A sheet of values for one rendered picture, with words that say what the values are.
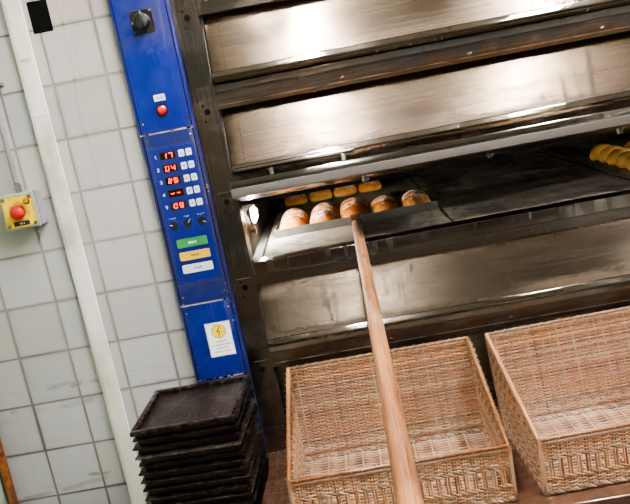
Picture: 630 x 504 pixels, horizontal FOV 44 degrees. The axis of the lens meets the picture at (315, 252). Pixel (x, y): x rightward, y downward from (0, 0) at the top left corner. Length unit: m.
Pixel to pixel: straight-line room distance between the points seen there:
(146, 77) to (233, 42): 0.26
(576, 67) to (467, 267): 0.64
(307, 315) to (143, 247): 0.52
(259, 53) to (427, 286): 0.83
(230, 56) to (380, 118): 0.45
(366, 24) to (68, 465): 1.60
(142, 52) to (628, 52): 1.35
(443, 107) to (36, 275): 1.28
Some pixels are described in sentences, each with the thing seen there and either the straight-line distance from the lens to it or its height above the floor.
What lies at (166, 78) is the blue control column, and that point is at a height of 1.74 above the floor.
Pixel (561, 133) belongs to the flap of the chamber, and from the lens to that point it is 2.20.
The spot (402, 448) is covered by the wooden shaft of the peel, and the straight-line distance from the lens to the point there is 1.01.
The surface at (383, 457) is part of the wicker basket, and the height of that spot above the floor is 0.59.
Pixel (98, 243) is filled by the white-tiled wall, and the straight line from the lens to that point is 2.38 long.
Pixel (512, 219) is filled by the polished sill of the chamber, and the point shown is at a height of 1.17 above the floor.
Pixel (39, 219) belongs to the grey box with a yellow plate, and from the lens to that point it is 2.34.
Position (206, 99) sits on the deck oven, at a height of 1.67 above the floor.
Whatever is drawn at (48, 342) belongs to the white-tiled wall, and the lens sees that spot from 2.50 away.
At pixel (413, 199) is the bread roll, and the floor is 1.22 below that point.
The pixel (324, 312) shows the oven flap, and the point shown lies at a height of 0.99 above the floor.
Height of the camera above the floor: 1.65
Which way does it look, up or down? 12 degrees down
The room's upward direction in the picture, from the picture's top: 11 degrees counter-clockwise
